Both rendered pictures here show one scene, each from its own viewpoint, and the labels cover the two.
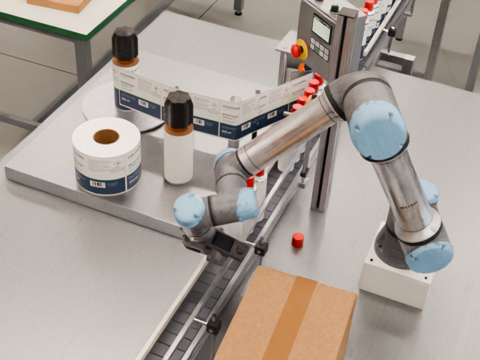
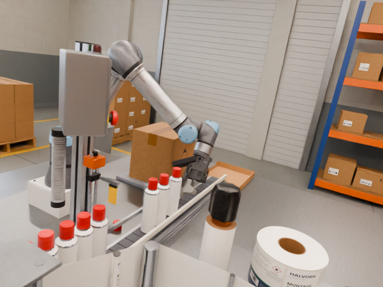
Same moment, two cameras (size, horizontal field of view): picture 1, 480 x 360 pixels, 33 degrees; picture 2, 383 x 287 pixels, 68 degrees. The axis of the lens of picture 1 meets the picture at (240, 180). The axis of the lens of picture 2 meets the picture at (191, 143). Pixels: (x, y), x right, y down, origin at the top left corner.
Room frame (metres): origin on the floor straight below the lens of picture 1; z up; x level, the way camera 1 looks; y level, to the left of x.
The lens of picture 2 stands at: (2.69, 0.12, 1.49)
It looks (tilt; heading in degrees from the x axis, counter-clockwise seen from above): 16 degrees down; 184
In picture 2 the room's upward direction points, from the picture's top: 9 degrees clockwise
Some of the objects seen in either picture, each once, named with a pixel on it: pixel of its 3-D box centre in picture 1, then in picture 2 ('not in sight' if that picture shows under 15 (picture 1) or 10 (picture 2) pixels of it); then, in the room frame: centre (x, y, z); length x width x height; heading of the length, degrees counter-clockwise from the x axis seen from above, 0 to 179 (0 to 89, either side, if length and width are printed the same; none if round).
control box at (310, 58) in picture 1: (328, 36); (83, 91); (1.99, -0.22, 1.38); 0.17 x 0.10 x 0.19; 34
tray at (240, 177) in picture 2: not in sight; (228, 175); (0.99, 0.26, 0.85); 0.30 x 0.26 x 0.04; 159
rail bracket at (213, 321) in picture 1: (205, 334); not in sight; (1.31, 0.06, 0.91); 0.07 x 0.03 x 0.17; 69
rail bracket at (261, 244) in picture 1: (252, 257); not in sight; (1.59, -0.05, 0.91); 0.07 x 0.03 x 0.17; 69
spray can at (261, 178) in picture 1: (256, 191); (150, 205); (1.79, -0.05, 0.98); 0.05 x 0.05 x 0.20
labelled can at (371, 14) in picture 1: (366, 25); not in sight; (2.80, -0.44, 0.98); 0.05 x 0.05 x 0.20
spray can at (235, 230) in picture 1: (233, 223); (174, 191); (1.64, 0.01, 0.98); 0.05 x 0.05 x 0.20
